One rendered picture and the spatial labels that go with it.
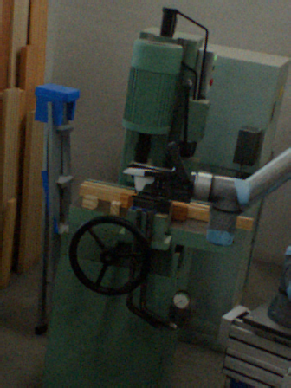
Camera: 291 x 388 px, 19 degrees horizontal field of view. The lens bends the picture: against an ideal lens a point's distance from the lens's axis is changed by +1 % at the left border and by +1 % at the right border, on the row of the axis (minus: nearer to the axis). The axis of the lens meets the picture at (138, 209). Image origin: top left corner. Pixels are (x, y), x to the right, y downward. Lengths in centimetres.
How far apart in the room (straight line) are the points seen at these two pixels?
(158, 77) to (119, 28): 253
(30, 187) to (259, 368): 231
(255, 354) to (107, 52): 325
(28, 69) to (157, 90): 179
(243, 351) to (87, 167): 322
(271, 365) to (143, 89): 105
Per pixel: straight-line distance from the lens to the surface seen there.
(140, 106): 301
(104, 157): 564
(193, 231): 299
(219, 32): 535
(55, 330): 323
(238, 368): 269
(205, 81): 332
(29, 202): 467
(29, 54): 469
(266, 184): 245
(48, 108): 382
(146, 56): 298
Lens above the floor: 181
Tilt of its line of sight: 17 degrees down
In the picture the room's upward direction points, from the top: 9 degrees clockwise
